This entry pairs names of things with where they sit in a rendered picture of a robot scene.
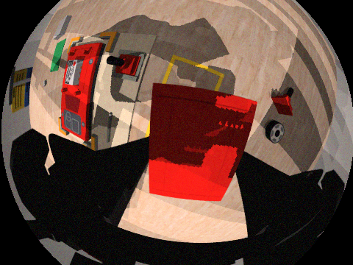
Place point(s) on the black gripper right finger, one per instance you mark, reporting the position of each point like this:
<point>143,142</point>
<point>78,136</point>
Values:
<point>266,192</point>

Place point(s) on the black toy car wheel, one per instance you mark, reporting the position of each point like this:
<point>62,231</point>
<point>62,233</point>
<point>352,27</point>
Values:
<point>274,131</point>

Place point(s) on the yellow rectangular outline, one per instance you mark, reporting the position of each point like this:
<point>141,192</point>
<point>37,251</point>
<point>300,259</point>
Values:
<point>220,79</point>

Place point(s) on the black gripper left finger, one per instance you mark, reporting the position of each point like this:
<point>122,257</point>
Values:
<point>111,174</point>

